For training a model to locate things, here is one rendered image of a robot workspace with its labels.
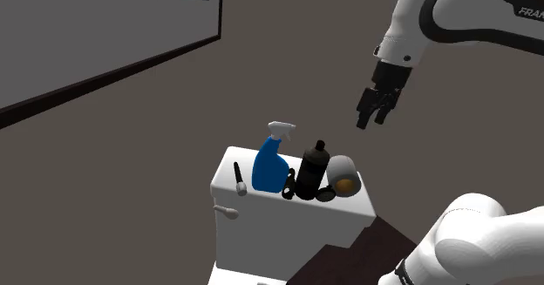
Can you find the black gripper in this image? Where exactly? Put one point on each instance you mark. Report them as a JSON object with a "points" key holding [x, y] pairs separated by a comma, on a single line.
{"points": [[392, 76]]}

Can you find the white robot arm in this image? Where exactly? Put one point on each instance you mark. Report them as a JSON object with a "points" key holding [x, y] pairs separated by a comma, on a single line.
{"points": [[467, 16]]}

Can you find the grey toilet paper roll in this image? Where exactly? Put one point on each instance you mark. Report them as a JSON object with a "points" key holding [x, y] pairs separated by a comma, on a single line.
{"points": [[342, 173]]}

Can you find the black bottle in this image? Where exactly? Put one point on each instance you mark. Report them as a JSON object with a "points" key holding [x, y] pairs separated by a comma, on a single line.
{"points": [[311, 173]]}

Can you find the small round black container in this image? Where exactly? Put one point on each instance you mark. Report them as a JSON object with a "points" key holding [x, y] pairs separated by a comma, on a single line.
{"points": [[326, 195]]}

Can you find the small black curved object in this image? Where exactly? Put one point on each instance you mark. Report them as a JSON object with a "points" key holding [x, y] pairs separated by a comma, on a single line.
{"points": [[289, 188]]}

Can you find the blue spray bottle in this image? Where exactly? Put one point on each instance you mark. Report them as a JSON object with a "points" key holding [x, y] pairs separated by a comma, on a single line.
{"points": [[268, 169]]}

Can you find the black brush with grey head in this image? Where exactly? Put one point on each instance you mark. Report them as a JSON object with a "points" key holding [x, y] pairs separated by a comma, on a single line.
{"points": [[238, 175]]}

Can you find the white toilet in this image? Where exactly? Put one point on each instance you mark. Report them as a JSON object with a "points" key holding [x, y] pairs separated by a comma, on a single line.
{"points": [[280, 229]]}

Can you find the dark framed wall picture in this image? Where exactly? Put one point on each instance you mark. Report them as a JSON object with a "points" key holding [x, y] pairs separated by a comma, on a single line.
{"points": [[93, 33]]}

